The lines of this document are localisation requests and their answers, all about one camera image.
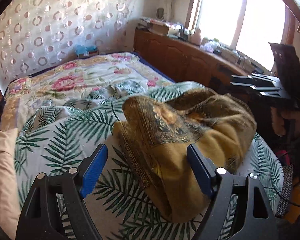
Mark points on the mustard patterned scarf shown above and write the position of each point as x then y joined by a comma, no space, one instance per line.
155,135

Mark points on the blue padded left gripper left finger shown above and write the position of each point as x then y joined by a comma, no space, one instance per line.
40,217

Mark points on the palm leaf bed sheet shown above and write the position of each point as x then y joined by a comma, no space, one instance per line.
56,138

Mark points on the blue tissue box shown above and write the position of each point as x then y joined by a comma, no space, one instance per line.
83,52

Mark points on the pink bottle on cabinet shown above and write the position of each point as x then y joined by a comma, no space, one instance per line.
196,38

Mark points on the floral quilt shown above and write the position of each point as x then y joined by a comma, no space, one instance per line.
81,84

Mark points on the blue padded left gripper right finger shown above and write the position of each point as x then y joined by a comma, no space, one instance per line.
239,207

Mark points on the circle pattern sheer curtain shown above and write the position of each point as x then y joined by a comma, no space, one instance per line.
38,34

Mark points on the wooden frame window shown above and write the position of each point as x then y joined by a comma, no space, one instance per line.
243,29

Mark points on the long wooden cabinet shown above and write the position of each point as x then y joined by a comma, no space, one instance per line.
182,61

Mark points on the cardboard box on cabinet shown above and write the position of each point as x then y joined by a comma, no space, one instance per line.
163,29

